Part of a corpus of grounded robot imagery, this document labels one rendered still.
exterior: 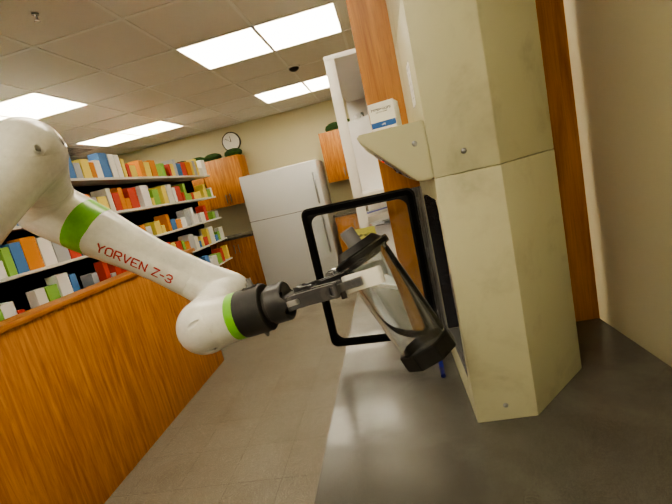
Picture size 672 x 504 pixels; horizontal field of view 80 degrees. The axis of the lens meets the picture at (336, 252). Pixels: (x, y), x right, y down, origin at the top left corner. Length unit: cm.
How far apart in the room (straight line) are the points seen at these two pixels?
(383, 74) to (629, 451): 91
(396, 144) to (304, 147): 570
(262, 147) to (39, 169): 578
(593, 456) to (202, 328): 68
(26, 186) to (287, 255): 517
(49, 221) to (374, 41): 84
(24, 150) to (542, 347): 99
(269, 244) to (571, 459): 539
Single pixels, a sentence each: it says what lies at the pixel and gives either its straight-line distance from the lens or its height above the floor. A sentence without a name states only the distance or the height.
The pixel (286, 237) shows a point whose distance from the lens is 583.
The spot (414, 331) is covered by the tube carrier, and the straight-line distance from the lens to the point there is 69.
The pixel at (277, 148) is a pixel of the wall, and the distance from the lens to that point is 649.
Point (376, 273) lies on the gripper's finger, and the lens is 66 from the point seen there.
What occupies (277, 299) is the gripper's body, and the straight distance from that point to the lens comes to 73.
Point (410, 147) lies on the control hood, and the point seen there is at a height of 147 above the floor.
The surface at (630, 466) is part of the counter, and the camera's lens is 80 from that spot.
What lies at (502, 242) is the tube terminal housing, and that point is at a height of 128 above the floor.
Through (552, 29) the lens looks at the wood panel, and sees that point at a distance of 119.
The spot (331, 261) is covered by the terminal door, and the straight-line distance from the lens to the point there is 108.
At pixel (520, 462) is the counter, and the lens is 79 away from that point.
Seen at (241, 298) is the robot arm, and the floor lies 128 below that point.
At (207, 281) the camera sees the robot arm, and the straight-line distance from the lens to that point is 90.
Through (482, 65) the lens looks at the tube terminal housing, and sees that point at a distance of 74.
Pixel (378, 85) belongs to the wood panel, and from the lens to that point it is 110.
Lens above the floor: 144
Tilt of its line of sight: 10 degrees down
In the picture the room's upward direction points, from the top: 13 degrees counter-clockwise
